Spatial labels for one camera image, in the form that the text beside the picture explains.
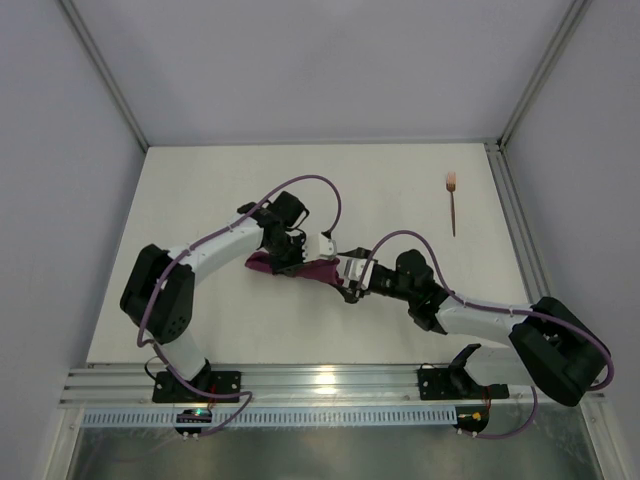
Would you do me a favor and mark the purple cloth napkin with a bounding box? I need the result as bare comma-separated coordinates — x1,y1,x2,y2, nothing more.
244,252,344,286

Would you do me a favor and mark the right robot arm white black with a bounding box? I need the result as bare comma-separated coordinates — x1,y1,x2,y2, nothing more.
338,248,609,406

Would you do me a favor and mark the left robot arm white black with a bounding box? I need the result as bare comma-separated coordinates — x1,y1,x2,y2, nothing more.
119,191,309,382

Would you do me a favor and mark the right controller board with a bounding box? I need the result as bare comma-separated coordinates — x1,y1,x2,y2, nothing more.
453,408,490,436

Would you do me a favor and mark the controller board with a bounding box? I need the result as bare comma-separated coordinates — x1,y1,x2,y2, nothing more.
453,408,490,436
174,408,212,437

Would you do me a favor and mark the left controller board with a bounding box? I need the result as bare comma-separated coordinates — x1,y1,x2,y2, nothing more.
174,408,212,437

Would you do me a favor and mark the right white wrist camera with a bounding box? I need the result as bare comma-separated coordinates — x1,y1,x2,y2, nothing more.
339,257,371,287

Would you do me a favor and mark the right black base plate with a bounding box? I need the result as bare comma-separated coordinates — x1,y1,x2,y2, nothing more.
416,365,510,400

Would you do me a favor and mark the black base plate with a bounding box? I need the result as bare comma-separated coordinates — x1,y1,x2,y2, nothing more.
416,365,510,400
152,367,241,404

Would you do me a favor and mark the right side aluminium rail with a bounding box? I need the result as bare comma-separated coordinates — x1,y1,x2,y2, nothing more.
484,142,551,302

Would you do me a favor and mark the aluminium rail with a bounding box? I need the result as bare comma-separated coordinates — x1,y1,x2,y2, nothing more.
58,362,605,407
484,142,551,302

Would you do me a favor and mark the aluminium front rail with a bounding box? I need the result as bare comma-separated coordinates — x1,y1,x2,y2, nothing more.
58,362,605,407

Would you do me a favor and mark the slotted grey cable duct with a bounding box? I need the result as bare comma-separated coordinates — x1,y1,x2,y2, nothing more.
81,405,456,428

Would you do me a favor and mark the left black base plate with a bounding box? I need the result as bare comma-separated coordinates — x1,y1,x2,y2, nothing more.
152,367,241,404

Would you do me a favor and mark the left corner frame post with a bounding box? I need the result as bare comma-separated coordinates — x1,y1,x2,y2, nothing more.
56,0,150,153

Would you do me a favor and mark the corner frame post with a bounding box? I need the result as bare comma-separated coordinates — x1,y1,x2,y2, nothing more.
497,0,592,150
56,0,150,153

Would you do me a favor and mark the right corner frame post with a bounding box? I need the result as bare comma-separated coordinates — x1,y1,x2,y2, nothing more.
497,0,592,150

